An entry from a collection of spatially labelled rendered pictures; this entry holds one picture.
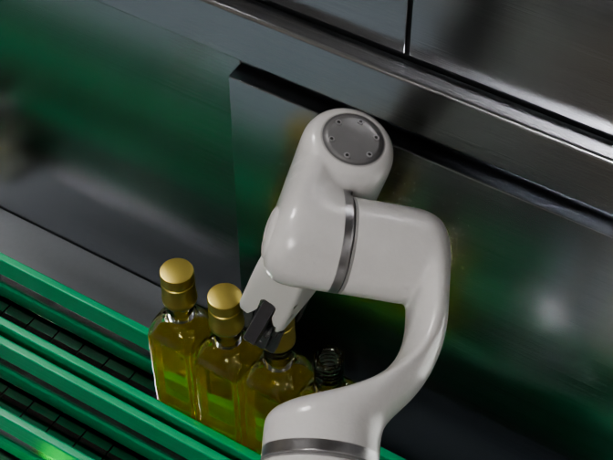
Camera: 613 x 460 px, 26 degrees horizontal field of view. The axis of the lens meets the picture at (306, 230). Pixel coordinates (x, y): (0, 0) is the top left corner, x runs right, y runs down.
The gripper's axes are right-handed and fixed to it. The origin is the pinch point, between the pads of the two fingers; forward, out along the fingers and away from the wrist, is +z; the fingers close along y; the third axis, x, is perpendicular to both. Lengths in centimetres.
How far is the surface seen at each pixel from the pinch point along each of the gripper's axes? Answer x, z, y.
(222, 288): -6.2, 1.9, -0.3
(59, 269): -30.8, 37.6, -10.3
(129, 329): -16.0, 25.6, -3.0
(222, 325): -4.3, 4.0, 1.8
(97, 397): -13.6, 24.5, 6.5
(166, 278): -11.4, 3.3, 1.5
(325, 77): -7.5, -18.3, -12.6
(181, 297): -9.5, 5.0, 1.3
